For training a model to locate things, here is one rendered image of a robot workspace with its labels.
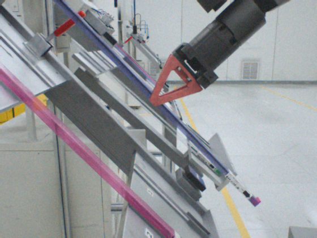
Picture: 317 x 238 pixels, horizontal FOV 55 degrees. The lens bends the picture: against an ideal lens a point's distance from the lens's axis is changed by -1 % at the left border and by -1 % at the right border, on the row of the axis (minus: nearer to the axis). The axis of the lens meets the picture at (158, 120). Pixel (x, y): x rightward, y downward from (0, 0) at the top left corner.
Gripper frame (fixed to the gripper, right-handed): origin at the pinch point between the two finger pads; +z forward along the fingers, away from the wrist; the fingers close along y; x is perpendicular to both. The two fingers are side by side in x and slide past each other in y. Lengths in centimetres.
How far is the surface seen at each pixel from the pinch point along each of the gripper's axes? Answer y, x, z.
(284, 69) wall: -755, 270, -190
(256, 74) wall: -752, 229, -127
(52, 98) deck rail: -7.0, -12.0, 14.6
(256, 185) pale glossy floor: -165, 123, 14
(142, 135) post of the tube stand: -36.6, 10.0, 15.4
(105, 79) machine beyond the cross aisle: -437, -21, 99
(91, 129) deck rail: -7.1, -3.0, 13.7
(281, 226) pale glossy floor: -112, 121, 14
